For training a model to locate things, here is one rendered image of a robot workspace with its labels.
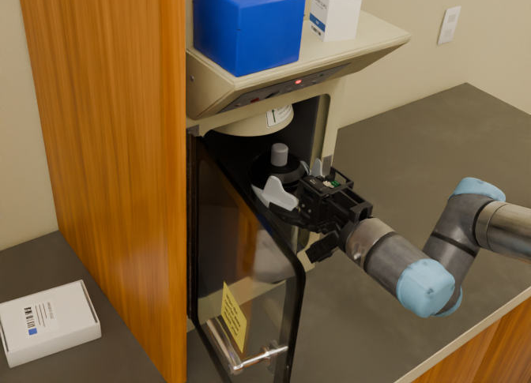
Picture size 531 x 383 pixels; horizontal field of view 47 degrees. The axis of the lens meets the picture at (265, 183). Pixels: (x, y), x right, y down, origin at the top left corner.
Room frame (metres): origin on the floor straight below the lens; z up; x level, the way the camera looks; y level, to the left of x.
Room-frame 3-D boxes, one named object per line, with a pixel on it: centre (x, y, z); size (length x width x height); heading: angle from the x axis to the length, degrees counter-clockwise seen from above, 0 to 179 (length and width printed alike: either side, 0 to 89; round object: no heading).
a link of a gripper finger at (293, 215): (0.77, -0.05, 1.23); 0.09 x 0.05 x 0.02; 64
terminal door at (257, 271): (0.60, 0.03, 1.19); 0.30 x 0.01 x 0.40; 30
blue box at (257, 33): (0.73, 0.04, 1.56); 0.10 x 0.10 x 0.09; 40
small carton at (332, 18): (0.83, -0.07, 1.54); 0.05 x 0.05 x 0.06; 26
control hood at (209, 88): (0.80, -0.04, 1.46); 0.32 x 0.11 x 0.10; 130
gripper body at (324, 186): (0.75, -0.11, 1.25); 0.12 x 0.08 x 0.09; 40
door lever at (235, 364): (0.52, 0.02, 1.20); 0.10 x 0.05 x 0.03; 30
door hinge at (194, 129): (0.74, 0.11, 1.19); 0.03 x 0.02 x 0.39; 130
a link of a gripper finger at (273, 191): (0.80, -0.01, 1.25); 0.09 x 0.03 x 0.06; 64
